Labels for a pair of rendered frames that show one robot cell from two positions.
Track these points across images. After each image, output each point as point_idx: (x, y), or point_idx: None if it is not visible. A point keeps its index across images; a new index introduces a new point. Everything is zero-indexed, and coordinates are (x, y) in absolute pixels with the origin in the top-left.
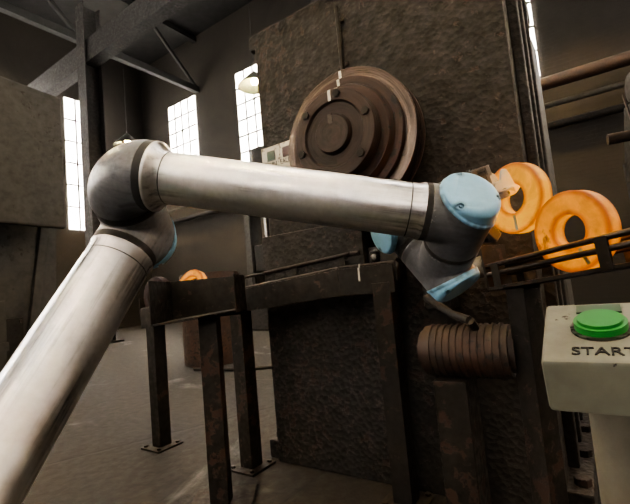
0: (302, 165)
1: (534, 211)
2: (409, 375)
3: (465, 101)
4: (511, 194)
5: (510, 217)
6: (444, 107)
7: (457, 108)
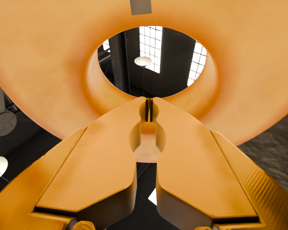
0: None
1: None
2: None
3: (259, 159)
4: (29, 170)
5: (173, 4)
6: (287, 175)
7: (273, 163)
